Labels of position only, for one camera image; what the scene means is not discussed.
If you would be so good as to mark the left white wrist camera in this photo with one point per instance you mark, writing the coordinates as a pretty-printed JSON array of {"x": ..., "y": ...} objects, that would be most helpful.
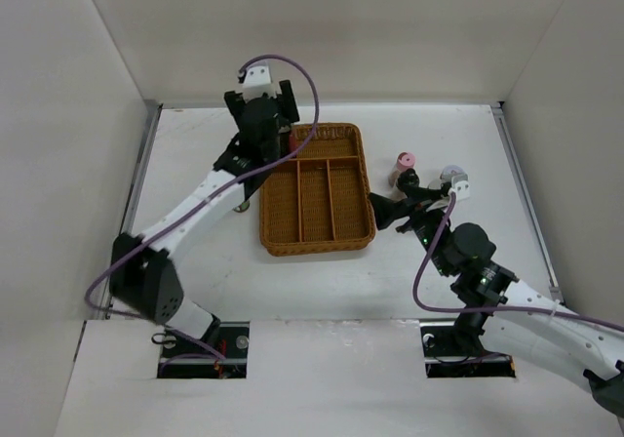
[{"x": 257, "y": 82}]

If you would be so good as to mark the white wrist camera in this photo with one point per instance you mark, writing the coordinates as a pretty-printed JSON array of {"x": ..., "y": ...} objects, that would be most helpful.
[
  {"x": 257, "y": 82},
  {"x": 460, "y": 188}
]

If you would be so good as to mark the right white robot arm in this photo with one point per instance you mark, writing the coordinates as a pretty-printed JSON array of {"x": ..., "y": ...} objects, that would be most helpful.
[{"x": 502, "y": 313}]

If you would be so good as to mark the dark soy sauce bottle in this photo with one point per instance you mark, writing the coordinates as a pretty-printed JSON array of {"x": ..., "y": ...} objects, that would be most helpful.
[{"x": 293, "y": 143}]

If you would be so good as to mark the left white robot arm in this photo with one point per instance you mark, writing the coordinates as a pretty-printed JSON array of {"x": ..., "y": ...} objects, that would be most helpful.
[{"x": 145, "y": 265}]

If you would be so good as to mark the black grinder pepper bottle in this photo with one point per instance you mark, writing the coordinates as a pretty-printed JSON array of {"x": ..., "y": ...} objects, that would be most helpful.
[{"x": 408, "y": 179}]

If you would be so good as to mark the yellow cap red sauce bottle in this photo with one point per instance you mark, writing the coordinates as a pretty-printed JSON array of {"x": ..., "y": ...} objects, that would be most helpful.
[{"x": 242, "y": 207}]

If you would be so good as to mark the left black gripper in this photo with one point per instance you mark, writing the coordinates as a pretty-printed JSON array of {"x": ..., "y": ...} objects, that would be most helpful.
[{"x": 287, "y": 103}]

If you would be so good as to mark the pink lid spice jar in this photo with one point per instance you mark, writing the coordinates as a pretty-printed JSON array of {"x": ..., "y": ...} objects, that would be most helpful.
[{"x": 404, "y": 161}]

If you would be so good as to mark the orange wicker divided basket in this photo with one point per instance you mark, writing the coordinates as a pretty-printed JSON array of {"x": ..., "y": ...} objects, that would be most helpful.
[{"x": 318, "y": 202}]

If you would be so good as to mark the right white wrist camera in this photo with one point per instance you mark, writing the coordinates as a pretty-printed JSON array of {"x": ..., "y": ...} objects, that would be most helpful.
[{"x": 460, "y": 188}]

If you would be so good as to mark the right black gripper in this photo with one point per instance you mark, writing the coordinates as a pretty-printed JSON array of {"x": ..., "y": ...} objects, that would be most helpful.
[{"x": 386, "y": 211}]

